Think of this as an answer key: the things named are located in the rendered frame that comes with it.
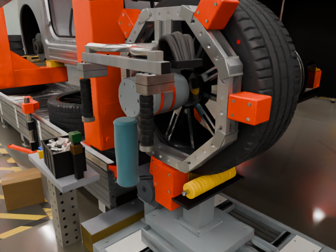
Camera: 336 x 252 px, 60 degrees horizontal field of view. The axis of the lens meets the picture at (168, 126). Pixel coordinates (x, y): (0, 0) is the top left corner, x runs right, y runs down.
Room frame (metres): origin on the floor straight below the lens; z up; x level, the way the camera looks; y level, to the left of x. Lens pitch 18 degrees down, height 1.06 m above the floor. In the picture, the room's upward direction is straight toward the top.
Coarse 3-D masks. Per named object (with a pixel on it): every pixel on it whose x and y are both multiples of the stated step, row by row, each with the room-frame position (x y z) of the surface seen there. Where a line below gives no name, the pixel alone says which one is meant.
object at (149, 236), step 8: (144, 232) 1.12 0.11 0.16; (152, 232) 1.14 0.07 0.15; (144, 240) 1.13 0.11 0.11; (152, 240) 1.08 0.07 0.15; (160, 240) 1.08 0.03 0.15; (168, 240) 1.08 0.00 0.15; (248, 240) 1.06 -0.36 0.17; (256, 240) 1.08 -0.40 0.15; (264, 240) 1.06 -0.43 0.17; (152, 248) 1.08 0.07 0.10; (160, 248) 1.04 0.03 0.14; (168, 248) 1.03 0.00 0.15; (176, 248) 1.03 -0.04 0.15; (240, 248) 1.03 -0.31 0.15; (248, 248) 1.01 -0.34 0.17; (256, 248) 1.00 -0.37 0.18; (264, 248) 1.03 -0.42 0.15; (272, 248) 1.02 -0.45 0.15
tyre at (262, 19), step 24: (168, 0) 1.09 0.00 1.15; (192, 0) 1.01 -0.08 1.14; (240, 0) 0.99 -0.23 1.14; (240, 24) 0.87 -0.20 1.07; (264, 24) 0.93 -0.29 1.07; (240, 48) 0.86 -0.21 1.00; (264, 48) 0.85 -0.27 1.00; (288, 48) 0.94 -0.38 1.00; (264, 72) 0.81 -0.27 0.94; (288, 72) 0.90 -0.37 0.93; (288, 96) 0.89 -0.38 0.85; (288, 120) 0.94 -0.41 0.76; (168, 144) 1.10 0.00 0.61; (240, 144) 0.84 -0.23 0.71; (264, 144) 0.90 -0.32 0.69; (216, 168) 0.91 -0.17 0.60
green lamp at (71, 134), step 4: (68, 132) 1.10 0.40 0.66; (72, 132) 1.10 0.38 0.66; (76, 132) 1.10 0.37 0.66; (80, 132) 1.11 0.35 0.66; (68, 136) 1.10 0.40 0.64; (72, 136) 1.08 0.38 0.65; (76, 136) 1.09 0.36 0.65; (80, 136) 1.10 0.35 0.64; (72, 140) 1.08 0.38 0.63; (76, 140) 1.09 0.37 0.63; (80, 140) 1.10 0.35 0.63
